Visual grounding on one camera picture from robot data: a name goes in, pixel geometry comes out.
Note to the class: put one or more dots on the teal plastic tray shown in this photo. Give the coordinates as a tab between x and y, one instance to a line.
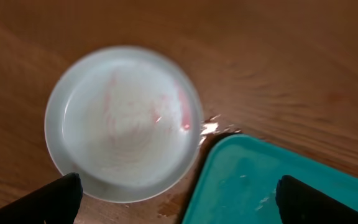
239	178

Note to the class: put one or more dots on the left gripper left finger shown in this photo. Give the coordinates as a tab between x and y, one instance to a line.
56	202

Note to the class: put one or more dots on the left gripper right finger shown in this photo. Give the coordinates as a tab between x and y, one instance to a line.
298	203

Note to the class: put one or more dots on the light blue plate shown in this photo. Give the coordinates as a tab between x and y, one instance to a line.
127	120

